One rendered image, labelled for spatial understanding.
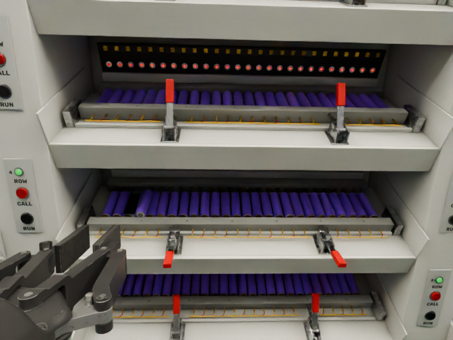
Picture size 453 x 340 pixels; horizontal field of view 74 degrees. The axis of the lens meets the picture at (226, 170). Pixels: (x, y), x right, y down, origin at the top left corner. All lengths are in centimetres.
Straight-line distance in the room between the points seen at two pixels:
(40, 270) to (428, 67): 62
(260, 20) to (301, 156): 21
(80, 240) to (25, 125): 21
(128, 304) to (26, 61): 47
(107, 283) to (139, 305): 42
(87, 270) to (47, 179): 26
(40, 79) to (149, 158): 19
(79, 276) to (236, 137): 30
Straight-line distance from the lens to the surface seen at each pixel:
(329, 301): 71
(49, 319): 24
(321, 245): 56
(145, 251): 55
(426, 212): 61
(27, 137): 53
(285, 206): 61
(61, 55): 58
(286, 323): 69
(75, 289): 29
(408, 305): 69
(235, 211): 58
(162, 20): 47
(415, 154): 56
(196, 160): 48
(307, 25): 48
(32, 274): 32
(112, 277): 27
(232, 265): 55
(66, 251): 37
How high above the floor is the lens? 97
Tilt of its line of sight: 16 degrees down
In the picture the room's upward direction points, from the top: 1 degrees clockwise
